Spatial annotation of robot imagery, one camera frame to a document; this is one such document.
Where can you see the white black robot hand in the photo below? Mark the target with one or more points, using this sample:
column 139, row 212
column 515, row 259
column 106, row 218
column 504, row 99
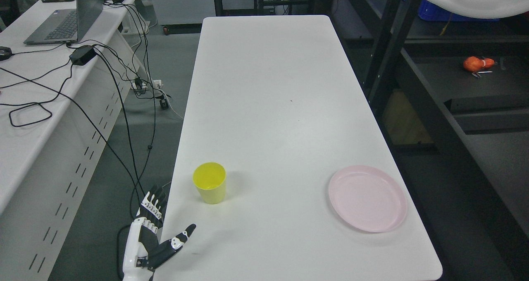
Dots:
column 144, row 253

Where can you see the yellow plastic cup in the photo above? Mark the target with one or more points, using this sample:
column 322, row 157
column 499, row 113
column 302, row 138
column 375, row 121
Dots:
column 209, row 180

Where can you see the black metal shelf rack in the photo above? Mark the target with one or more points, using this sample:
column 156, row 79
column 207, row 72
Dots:
column 470, row 186

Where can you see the orange object on shelf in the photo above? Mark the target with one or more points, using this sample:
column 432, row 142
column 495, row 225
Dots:
column 476, row 64

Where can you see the white table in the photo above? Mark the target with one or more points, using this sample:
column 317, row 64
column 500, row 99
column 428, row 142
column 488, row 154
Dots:
column 274, row 100

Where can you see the white power strip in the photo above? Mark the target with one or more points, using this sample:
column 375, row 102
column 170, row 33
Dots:
column 140, row 85

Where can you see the white side desk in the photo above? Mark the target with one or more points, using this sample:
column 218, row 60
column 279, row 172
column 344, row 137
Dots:
column 55, row 119

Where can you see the pink plastic plate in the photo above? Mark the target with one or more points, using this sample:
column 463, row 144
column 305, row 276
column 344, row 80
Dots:
column 367, row 199

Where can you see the grey laptop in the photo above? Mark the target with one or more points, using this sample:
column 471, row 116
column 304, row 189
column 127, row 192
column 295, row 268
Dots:
column 67, row 25

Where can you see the black computer mouse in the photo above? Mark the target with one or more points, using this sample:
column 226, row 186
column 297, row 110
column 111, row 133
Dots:
column 5, row 53

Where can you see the blue plastic crate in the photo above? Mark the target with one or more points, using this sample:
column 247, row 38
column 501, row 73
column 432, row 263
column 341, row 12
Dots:
column 431, row 12

